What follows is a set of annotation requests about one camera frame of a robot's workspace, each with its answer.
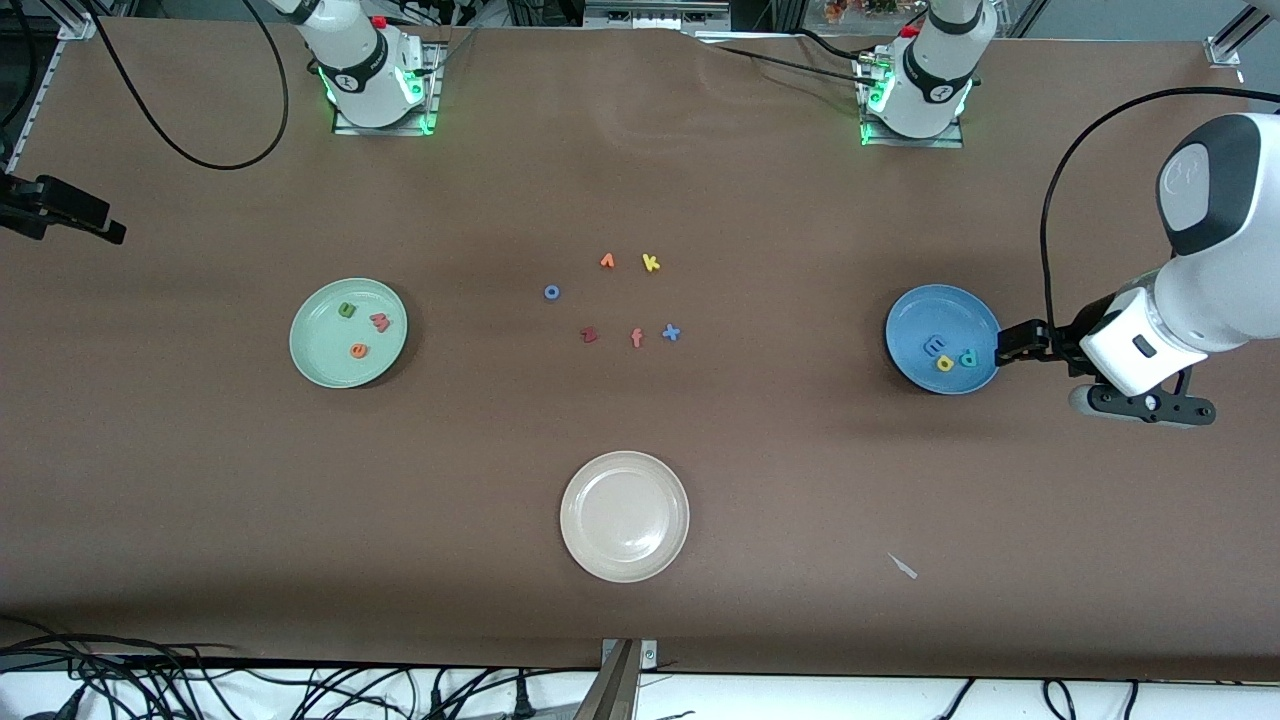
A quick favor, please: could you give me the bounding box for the blue plate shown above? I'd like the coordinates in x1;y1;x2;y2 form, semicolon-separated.
885;284;1004;395

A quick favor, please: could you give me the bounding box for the green plate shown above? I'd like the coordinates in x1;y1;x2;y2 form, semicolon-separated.
289;278;409;389

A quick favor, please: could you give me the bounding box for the beige plate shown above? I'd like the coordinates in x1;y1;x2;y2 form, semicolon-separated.
560;451;691;584

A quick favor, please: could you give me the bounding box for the grey metal box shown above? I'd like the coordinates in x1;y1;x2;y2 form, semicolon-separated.
583;0;731;31

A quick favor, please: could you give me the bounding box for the aluminium profile bar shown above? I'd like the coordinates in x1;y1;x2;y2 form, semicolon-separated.
573;640;643;720

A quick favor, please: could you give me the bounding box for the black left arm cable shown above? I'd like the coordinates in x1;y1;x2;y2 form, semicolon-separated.
1040;87;1280;331

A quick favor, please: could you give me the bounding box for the aluminium frame post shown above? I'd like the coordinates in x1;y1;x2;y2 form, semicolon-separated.
1205;0;1263;69
55;0;101;41

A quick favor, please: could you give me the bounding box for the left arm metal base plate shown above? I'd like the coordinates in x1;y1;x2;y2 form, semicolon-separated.
860;50;966;149

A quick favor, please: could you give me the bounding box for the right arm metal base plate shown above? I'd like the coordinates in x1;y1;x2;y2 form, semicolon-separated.
333;40;441;136

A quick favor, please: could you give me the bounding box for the black cable on table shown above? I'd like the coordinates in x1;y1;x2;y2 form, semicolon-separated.
795;28;869;66
700;40;871;89

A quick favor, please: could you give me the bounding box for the small metal bracket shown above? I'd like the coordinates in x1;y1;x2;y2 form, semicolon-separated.
600;638;659;673

